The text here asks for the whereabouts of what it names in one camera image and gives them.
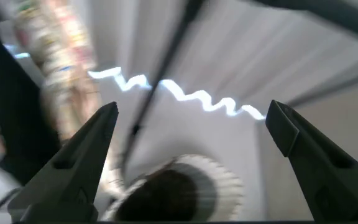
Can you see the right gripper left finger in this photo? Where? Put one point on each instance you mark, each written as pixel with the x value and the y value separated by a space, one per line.
pixel 70 174

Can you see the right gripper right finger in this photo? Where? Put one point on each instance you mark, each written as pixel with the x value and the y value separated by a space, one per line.
pixel 331 174

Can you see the cream printed garment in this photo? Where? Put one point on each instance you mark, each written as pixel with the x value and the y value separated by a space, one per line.
pixel 64 62

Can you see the white laundry basket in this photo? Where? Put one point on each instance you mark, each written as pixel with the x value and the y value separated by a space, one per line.
pixel 222 186

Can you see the white curtain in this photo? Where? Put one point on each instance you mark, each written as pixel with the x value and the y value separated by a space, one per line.
pixel 228 46

